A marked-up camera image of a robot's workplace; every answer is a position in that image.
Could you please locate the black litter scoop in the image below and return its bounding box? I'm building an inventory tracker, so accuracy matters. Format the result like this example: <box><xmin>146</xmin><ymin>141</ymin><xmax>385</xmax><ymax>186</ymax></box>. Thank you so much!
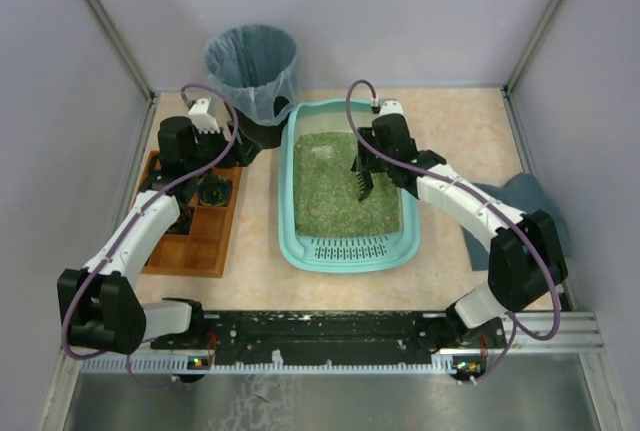
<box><xmin>356</xmin><ymin>171</ymin><xmax>374</xmax><ymax>202</ymax></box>

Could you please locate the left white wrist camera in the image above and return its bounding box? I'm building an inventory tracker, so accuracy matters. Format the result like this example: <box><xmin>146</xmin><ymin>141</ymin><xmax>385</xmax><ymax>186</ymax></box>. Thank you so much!
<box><xmin>187</xmin><ymin>98</ymin><xmax>220</xmax><ymax>134</ymax></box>

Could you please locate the blue cloth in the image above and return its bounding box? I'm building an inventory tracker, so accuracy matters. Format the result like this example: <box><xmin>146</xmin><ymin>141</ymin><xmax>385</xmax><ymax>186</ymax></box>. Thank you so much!
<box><xmin>462</xmin><ymin>173</ymin><xmax>572</xmax><ymax>272</ymax></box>

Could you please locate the purple cable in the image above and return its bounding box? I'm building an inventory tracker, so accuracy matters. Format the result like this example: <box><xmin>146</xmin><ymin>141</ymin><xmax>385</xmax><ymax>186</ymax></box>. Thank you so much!
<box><xmin>345</xmin><ymin>79</ymin><xmax>564</xmax><ymax>385</ymax></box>
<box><xmin>59</xmin><ymin>83</ymin><xmax>240</xmax><ymax>391</ymax></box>

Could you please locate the black trash bin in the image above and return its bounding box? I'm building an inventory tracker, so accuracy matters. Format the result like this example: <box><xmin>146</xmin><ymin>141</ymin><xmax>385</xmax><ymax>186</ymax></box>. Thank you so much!
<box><xmin>237</xmin><ymin>96</ymin><xmax>293</xmax><ymax>149</ymax></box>

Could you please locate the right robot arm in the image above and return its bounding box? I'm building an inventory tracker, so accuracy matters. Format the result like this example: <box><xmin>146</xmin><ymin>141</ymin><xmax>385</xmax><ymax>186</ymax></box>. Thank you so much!
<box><xmin>352</xmin><ymin>113</ymin><xmax>568</xmax><ymax>341</ymax></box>

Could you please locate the black mounting rail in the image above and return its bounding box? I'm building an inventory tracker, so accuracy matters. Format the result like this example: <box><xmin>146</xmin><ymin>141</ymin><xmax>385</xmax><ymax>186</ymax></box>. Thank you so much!
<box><xmin>64</xmin><ymin>308</ymin><xmax>601</xmax><ymax>382</ymax></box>

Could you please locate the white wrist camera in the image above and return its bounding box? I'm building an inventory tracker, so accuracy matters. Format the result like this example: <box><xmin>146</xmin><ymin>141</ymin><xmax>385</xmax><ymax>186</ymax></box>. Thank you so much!
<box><xmin>187</xmin><ymin>98</ymin><xmax>220</xmax><ymax>134</ymax></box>
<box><xmin>372</xmin><ymin>98</ymin><xmax>404</xmax><ymax>116</ymax></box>

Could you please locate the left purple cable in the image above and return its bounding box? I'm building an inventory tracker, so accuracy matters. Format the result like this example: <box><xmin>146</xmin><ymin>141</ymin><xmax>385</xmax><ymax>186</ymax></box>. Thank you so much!
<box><xmin>59</xmin><ymin>83</ymin><xmax>240</xmax><ymax>391</ymax></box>

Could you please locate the wooden compartment tray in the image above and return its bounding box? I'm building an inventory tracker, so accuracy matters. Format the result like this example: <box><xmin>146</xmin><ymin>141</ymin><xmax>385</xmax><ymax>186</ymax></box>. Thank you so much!
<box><xmin>143</xmin><ymin>167</ymin><xmax>242</xmax><ymax>278</ymax></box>

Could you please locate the blue trash bag liner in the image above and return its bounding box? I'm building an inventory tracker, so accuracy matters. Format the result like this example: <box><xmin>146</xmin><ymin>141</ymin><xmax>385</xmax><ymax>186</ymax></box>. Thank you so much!
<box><xmin>204</xmin><ymin>24</ymin><xmax>299</xmax><ymax>126</ymax></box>

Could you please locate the dark green item in tray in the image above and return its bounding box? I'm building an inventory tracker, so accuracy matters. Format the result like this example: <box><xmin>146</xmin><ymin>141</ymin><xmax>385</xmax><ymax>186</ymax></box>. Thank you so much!
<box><xmin>197</xmin><ymin>175</ymin><xmax>233</xmax><ymax>207</ymax></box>

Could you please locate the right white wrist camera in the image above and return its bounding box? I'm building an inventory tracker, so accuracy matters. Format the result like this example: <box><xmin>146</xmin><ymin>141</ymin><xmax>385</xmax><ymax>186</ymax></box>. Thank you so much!
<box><xmin>372</xmin><ymin>98</ymin><xmax>404</xmax><ymax>116</ymax></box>

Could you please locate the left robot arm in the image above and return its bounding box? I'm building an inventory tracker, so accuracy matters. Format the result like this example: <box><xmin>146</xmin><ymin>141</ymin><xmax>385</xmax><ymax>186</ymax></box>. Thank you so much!
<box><xmin>57</xmin><ymin>116</ymin><xmax>241</xmax><ymax>359</ymax></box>

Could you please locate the teal litter box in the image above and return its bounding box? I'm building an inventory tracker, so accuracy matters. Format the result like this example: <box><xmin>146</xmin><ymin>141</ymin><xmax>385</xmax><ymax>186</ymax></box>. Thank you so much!
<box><xmin>278</xmin><ymin>99</ymin><xmax>420</xmax><ymax>274</ymax></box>

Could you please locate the green cat litter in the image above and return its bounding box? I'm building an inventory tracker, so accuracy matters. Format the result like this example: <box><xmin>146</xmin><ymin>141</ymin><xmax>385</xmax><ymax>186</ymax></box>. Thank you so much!
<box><xmin>293</xmin><ymin>132</ymin><xmax>401</xmax><ymax>238</ymax></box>

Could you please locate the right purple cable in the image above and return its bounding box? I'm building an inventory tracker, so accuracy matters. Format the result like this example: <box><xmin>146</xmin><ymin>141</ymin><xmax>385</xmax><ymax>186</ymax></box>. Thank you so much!
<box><xmin>345</xmin><ymin>79</ymin><xmax>564</xmax><ymax>385</ymax></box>

